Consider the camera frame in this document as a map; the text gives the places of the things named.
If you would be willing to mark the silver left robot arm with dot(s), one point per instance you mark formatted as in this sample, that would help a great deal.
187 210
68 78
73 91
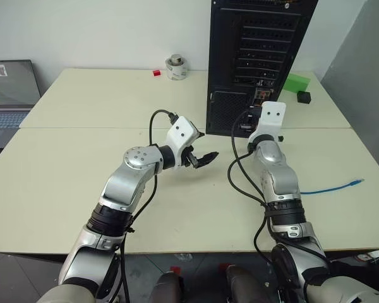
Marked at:
126 183

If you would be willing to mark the small black box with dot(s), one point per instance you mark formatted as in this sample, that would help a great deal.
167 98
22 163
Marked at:
304 97

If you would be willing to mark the small red floor object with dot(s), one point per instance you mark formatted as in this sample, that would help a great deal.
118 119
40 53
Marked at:
175 270

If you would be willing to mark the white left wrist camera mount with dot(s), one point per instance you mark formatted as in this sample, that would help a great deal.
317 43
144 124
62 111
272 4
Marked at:
181 131

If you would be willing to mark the grey partition panel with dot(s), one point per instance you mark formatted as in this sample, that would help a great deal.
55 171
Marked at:
360 63

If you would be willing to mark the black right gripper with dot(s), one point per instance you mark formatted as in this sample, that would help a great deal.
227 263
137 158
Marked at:
254 118

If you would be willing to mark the black computer tower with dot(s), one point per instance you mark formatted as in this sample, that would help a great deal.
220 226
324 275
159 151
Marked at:
227 63

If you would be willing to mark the white patterned floor object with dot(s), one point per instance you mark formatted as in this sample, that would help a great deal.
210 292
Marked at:
369 254

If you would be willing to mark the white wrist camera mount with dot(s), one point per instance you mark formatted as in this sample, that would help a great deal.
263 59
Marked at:
271 120
181 131

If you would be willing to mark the white tape roll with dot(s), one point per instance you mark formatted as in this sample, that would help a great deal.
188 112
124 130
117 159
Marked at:
177 72

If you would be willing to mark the dark rounded shape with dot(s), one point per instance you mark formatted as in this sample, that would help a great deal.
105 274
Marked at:
243 284
165 288

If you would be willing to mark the green block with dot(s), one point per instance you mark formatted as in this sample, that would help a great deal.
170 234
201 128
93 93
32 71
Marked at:
297 82

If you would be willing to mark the small red cube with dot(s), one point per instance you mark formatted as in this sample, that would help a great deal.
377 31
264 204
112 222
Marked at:
156 73

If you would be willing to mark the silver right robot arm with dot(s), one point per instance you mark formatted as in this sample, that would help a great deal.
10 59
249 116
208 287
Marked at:
274 158

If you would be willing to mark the silver metal cylinder weight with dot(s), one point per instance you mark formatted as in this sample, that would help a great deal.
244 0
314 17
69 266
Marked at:
176 59

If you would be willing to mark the grey laptop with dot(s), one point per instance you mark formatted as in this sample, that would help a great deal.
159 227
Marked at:
6 94

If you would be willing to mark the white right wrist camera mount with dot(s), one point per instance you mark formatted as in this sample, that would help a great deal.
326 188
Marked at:
271 120

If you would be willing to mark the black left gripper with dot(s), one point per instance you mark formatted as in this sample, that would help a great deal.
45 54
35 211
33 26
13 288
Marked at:
189 158

